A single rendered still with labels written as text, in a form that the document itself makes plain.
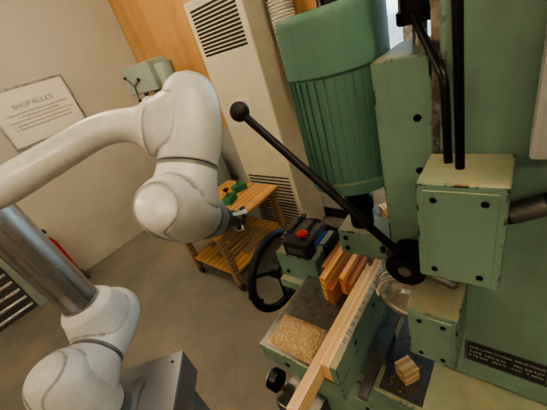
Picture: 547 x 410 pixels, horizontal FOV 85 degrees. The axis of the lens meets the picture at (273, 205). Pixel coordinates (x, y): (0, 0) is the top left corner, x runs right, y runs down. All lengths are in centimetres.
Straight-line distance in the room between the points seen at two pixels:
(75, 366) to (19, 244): 32
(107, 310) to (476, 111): 97
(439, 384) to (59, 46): 350
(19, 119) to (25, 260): 249
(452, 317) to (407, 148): 26
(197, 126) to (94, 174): 302
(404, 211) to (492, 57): 27
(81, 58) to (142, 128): 305
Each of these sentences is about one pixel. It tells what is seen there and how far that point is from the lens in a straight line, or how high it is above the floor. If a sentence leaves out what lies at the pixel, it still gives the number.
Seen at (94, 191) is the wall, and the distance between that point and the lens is 350.
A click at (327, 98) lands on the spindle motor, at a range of 51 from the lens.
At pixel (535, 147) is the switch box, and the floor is 133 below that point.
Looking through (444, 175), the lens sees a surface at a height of 130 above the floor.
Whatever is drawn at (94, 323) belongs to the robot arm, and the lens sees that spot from 102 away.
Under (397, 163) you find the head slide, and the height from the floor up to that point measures 126.
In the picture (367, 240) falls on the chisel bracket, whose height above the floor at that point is 105.
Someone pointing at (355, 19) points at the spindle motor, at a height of 148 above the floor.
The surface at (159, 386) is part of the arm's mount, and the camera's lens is 109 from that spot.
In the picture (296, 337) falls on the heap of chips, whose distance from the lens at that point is 71.
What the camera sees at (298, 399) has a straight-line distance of 63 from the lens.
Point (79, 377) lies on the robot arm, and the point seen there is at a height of 93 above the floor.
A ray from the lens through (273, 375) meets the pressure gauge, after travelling 97.
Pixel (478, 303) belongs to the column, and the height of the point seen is 103.
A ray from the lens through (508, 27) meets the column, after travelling 41.
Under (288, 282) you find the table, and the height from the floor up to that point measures 86.
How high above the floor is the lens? 150
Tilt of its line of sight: 29 degrees down
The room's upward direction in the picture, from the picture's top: 19 degrees counter-clockwise
